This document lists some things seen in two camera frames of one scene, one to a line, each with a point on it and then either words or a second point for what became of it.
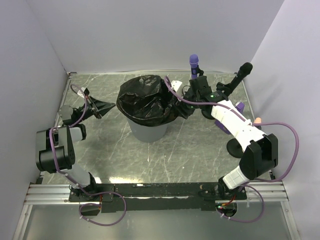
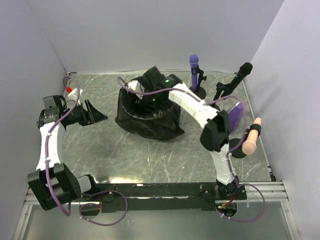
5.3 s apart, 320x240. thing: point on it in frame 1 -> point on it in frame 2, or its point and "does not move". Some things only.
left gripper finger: x=99 y=104 -> x=89 y=109
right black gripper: x=183 y=108 -> x=153 y=107
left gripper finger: x=99 y=114 -> x=96 y=116
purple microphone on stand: x=195 y=70 does not move
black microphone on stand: x=245 y=70 does not move
